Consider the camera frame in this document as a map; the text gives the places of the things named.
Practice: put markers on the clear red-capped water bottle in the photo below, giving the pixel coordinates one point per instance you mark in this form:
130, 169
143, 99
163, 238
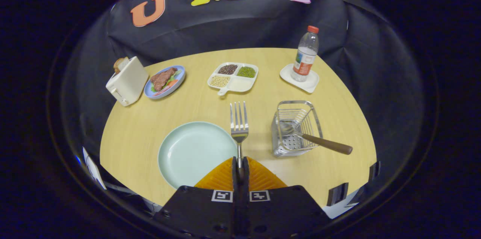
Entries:
304, 58

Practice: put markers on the black furniture piece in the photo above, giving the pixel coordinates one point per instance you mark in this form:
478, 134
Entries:
337, 194
375, 171

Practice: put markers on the green mung beans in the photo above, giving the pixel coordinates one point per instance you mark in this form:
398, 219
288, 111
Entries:
246, 72

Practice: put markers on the black backdrop cloth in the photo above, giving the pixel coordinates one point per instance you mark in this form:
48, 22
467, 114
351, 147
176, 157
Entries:
244, 24

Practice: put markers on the yellow soybeans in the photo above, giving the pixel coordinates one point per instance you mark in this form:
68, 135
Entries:
220, 81

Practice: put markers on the steak with vegetables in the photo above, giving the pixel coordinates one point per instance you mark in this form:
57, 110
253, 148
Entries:
162, 78

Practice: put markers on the cream white toaster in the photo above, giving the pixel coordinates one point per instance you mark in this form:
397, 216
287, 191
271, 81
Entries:
129, 81

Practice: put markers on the white divided tray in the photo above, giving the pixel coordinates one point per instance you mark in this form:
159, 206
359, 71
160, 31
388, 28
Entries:
240, 84

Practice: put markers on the dark red beans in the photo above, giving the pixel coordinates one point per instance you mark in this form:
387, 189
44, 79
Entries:
227, 69

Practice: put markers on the toasted bread slice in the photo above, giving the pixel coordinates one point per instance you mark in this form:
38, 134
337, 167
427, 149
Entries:
119, 64

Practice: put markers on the white square coaster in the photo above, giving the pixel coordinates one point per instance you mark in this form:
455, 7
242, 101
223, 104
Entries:
310, 85

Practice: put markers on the white flat board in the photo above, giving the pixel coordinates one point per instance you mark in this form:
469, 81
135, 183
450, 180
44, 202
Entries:
94, 167

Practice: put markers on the light green plate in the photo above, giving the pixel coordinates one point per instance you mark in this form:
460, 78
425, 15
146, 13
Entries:
195, 152

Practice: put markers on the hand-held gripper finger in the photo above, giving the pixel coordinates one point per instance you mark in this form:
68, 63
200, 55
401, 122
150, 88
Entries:
245, 194
236, 194

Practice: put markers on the blue plate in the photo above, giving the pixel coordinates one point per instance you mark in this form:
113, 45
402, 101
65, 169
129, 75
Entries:
176, 85

